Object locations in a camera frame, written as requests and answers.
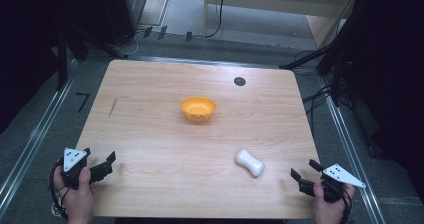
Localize orange plastic bowl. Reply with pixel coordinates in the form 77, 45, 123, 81
179, 96, 218, 122

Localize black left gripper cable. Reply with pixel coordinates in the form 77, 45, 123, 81
49, 162, 69, 220

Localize black floor cables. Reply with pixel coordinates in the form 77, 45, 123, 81
294, 49, 336, 128

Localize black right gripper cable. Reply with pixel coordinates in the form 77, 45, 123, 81
338, 183, 355, 223

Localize dark curtain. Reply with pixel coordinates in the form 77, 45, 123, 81
328, 0, 424, 207
0, 0, 104, 135

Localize person's right hand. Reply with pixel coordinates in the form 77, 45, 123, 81
312, 180, 356, 224

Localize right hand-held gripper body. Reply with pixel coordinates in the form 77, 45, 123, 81
319, 163, 367, 204

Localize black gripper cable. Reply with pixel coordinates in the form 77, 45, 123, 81
49, 162, 69, 220
338, 183, 355, 223

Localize black metal stand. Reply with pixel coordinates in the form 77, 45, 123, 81
54, 23, 129, 92
279, 33, 356, 109

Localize black hanging cable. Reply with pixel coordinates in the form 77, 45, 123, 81
203, 0, 228, 39

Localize white bone-shaped soap bar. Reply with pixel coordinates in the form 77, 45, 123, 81
234, 148, 266, 178

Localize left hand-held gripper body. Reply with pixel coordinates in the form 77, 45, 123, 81
61, 146, 92, 190

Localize black cabinet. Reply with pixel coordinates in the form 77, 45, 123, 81
98, 0, 148, 46

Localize person's left hand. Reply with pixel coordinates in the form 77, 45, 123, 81
53, 166, 97, 224

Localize metal floor rail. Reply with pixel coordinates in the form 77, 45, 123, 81
0, 58, 80, 217
318, 75, 387, 224
128, 55, 283, 70

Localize white floor cable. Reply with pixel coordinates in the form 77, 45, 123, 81
112, 29, 144, 58

